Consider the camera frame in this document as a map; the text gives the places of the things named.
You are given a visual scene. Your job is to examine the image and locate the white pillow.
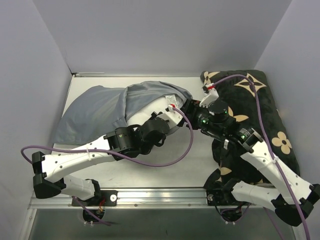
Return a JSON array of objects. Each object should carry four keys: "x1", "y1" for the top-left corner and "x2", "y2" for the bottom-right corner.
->
[{"x1": 126, "y1": 94, "x2": 184, "y2": 135}]

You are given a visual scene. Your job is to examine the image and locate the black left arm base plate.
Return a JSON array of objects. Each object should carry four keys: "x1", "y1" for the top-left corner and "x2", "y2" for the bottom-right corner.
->
[{"x1": 78, "y1": 190, "x2": 118, "y2": 207}]

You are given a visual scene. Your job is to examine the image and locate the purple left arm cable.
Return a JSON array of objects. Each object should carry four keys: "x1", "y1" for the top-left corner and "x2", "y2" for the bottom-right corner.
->
[{"x1": 20, "y1": 107, "x2": 195, "y2": 168}]

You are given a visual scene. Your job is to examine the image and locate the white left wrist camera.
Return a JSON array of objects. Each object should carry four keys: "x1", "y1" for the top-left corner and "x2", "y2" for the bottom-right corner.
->
[{"x1": 158, "y1": 104, "x2": 184, "y2": 129}]

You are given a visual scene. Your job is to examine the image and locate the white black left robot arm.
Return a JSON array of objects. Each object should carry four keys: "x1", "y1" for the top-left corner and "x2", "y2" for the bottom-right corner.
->
[{"x1": 31, "y1": 112, "x2": 176, "y2": 206}]

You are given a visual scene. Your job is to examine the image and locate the aluminium front rail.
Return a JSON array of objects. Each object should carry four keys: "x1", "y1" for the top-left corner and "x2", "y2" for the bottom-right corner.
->
[{"x1": 28, "y1": 186, "x2": 280, "y2": 210}]

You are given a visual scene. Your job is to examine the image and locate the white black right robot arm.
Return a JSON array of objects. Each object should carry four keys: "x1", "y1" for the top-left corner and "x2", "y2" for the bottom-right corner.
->
[{"x1": 182, "y1": 99, "x2": 320, "y2": 227}]

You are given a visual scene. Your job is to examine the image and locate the black floral pattern cushion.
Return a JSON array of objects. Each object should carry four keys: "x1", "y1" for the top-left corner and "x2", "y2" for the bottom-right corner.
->
[{"x1": 200, "y1": 70, "x2": 301, "y2": 190}]

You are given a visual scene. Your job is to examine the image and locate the grey pillowcase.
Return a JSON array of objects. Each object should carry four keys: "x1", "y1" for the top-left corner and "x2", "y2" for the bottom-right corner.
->
[{"x1": 53, "y1": 81, "x2": 193, "y2": 145}]

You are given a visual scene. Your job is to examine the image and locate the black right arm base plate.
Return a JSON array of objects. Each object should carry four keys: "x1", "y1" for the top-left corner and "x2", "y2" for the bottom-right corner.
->
[{"x1": 206, "y1": 188, "x2": 249, "y2": 207}]

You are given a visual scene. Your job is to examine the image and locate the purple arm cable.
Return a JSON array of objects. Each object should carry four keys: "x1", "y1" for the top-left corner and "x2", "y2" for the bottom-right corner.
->
[
  {"x1": 20, "y1": 107, "x2": 195, "y2": 168},
  {"x1": 212, "y1": 74, "x2": 311, "y2": 240}
]

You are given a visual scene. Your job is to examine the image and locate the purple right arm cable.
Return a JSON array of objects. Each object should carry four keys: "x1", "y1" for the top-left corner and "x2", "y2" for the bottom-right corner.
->
[{"x1": 212, "y1": 74, "x2": 311, "y2": 240}]

